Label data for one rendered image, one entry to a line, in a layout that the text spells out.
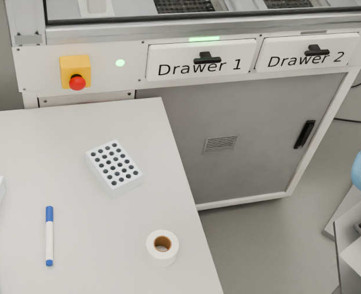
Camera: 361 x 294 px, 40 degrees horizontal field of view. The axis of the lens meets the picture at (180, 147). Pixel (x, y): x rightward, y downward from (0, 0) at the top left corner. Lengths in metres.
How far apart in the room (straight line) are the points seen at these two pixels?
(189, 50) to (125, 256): 0.54
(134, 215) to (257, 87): 0.61
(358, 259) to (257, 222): 0.94
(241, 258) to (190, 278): 0.94
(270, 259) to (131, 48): 1.11
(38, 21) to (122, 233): 0.51
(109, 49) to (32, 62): 0.19
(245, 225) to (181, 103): 0.78
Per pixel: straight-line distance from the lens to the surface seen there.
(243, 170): 1.84
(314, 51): 1.40
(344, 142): 2.53
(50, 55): 1.23
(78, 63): 1.21
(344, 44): 1.48
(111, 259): 1.06
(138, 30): 1.22
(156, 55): 1.26
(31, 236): 1.10
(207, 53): 1.28
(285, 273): 2.01
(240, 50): 1.33
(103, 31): 1.20
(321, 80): 1.60
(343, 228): 1.23
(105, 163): 1.15
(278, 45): 1.37
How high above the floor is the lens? 1.71
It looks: 50 degrees down
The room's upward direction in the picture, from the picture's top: 12 degrees clockwise
